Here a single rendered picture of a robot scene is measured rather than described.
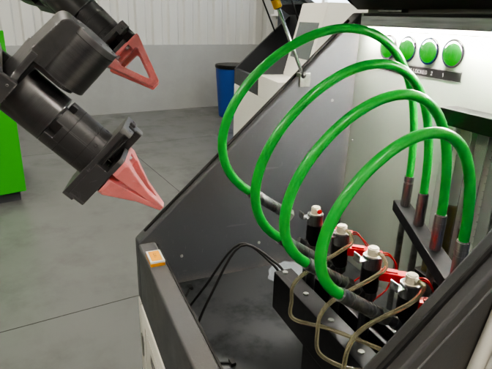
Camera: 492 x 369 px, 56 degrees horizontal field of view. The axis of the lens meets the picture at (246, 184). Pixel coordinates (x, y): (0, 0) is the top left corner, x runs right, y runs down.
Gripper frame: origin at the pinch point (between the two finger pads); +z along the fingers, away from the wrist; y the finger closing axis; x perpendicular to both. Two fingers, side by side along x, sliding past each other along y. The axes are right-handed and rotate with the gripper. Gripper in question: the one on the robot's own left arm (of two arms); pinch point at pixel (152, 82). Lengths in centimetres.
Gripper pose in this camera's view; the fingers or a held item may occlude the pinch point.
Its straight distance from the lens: 79.8
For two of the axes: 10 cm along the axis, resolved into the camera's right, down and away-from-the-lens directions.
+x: -6.9, 7.2, -0.5
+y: -1.9, -1.2, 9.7
